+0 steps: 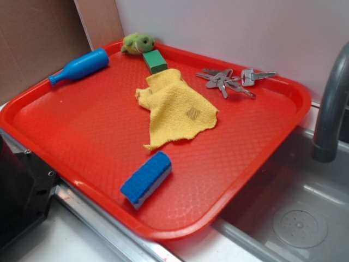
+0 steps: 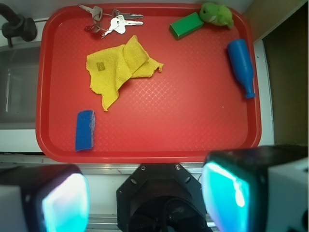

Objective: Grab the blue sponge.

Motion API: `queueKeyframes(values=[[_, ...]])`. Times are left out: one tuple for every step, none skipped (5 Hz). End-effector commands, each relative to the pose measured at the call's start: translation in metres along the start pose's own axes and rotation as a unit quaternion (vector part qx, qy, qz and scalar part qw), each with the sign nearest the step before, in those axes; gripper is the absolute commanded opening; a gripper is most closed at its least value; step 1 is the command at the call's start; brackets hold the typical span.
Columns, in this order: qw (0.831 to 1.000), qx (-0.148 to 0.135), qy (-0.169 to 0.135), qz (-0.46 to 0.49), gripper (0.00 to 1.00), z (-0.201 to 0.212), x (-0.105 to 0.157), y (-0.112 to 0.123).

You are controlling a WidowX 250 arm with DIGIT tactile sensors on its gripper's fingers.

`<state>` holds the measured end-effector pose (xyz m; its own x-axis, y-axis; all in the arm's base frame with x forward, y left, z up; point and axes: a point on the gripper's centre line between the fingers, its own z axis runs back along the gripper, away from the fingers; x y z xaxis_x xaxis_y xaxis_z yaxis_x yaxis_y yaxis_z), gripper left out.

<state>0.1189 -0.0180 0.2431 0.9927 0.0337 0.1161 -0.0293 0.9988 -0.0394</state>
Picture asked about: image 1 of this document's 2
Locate grey faucet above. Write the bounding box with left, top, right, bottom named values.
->
left=311, top=44, right=348, bottom=163

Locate red plastic tray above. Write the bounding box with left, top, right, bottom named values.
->
left=1, top=42, right=311, bottom=241

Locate brown cardboard panel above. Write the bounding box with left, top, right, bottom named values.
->
left=1, top=1, right=90, bottom=104

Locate blue sponge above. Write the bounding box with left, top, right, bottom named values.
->
left=121, top=151, right=172, bottom=210

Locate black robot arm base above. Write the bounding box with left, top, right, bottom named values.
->
left=1, top=138, right=58, bottom=251

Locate blue plastic bottle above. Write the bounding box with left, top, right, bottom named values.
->
left=48, top=48, right=109, bottom=86

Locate silver key bunch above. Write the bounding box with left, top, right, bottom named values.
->
left=195, top=68, right=257, bottom=100

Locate yellow cloth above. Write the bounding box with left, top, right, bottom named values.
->
left=135, top=69, right=219, bottom=151

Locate green wooden block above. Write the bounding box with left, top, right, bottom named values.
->
left=143, top=50, right=168, bottom=74

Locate silver key with square head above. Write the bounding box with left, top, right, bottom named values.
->
left=241, top=68, right=278, bottom=87

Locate green plush toy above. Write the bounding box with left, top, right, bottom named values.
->
left=121, top=33, right=155, bottom=55

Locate grey plastic sink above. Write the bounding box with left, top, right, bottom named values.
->
left=213, top=128, right=348, bottom=261

